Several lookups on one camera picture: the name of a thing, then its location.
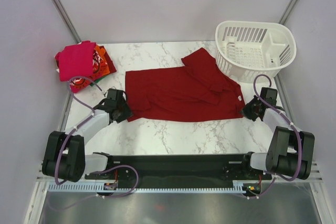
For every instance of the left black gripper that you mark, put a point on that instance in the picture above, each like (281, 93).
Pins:
(127, 113)

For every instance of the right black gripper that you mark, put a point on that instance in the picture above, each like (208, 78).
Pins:
(245, 112)

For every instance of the dark red t-shirt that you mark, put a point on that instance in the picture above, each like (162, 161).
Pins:
(195, 92)

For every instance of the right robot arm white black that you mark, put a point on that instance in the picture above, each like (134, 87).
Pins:
(291, 149)

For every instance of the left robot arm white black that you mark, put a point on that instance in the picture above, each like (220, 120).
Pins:
(65, 158)

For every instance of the green folded shirt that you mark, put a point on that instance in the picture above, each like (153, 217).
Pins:
(97, 80)

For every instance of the orange red printed folded shirt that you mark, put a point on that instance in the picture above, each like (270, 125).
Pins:
(102, 66)

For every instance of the white plastic laundry basket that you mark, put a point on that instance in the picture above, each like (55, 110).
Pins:
(247, 49)

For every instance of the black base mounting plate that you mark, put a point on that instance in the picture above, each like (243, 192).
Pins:
(212, 166)

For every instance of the white slotted cable duct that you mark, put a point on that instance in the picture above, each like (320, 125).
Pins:
(170, 185)

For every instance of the aluminium rail frame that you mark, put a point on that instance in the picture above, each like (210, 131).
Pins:
(315, 172)

